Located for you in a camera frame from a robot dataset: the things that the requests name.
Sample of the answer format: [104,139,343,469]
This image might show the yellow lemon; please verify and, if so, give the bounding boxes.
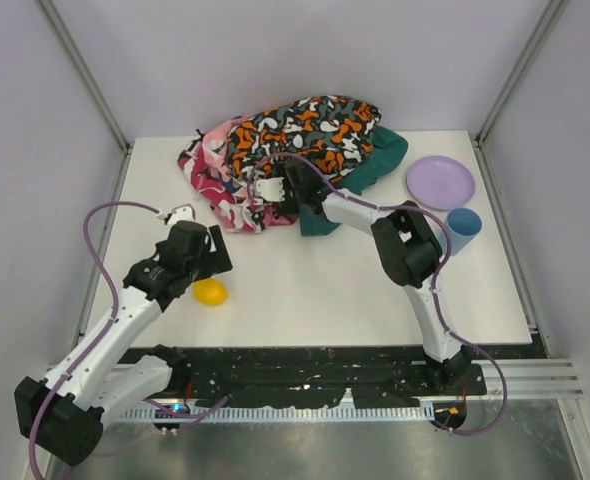
[192,278,228,306]

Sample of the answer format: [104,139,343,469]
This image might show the pink patterned cloth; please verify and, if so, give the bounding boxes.
[178,116,299,233]

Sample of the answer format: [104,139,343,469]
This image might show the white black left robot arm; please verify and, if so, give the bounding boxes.
[14,220,233,467]

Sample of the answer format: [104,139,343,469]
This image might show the orange black camouflage shorts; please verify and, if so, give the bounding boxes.
[226,95,381,182]

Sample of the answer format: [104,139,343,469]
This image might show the blue plastic cup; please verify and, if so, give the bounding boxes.
[437,208,482,256]

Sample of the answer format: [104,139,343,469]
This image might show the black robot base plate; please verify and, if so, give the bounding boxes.
[157,346,487,409]

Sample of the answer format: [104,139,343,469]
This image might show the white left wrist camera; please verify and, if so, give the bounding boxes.
[163,203,195,227]

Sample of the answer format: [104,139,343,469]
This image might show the lilac plastic plate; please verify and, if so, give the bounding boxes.
[406,155,476,211]

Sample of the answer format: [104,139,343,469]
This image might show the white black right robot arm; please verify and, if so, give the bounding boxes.
[277,155,471,391]

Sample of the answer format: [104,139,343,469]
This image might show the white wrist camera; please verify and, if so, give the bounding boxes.
[163,203,195,227]
[253,177,286,203]

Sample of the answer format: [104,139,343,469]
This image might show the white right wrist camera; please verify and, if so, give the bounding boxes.
[253,177,286,203]

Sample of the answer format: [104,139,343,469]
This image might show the teal green cloth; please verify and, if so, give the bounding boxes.
[299,126,409,237]

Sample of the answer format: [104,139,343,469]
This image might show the white slotted cable duct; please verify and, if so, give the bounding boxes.
[118,402,434,424]

